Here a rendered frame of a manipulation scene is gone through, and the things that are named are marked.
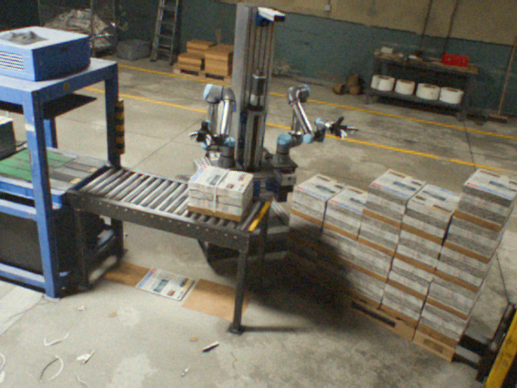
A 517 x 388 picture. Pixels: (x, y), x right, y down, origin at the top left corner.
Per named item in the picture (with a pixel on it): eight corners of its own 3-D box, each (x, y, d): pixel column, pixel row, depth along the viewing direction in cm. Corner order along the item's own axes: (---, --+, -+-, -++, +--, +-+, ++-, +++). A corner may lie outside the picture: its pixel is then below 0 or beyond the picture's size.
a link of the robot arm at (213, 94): (218, 155, 394) (223, 87, 369) (199, 152, 394) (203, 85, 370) (220, 148, 405) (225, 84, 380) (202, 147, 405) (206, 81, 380)
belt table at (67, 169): (113, 171, 396) (112, 160, 392) (61, 207, 340) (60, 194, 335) (37, 154, 410) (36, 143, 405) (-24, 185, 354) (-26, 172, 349)
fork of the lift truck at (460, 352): (351, 297, 393) (352, 292, 391) (485, 363, 343) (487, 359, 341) (346, 303, 386) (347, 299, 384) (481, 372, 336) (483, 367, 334)
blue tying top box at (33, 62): (91, 64, 358) (90, 35, 349) (35, 81, 306) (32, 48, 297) (38, 54, 367) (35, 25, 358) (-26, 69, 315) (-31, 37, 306)
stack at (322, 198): (304, 256, 444) (319, 172, 406) (429, 315, 388) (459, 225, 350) (280, 275, 415) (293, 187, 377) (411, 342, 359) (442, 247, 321)
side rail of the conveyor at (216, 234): (249, 249, 323) (251, 232, 317) (247, 252, 318) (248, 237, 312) (70, 203, 349) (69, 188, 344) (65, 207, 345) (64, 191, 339)
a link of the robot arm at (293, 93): (288, 85, 389) (313, 140, 386) (296, 83, 396) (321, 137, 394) (278, 91, 397) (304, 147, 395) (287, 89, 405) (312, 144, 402)
